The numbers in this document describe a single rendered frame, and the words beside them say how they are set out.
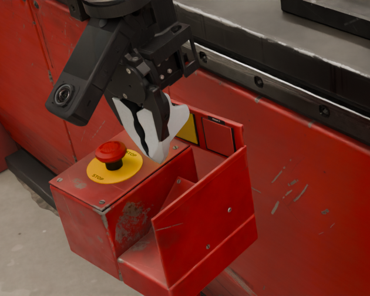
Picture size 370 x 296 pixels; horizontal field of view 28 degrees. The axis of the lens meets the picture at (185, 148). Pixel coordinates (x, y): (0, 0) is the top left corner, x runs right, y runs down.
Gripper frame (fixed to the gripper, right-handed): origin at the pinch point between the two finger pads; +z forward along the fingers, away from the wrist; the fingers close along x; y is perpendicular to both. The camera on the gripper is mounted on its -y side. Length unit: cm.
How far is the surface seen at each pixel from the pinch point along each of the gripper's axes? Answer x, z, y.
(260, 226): 8.5, 34.9, 21.7
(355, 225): -11.8, 22.5, 19.7
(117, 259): 4.7, 13.5, -6.5
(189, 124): 3.7, 3.2, 9.4
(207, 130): 0.6, 3.1, 9.4
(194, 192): -4.8, 3.8, 0.6
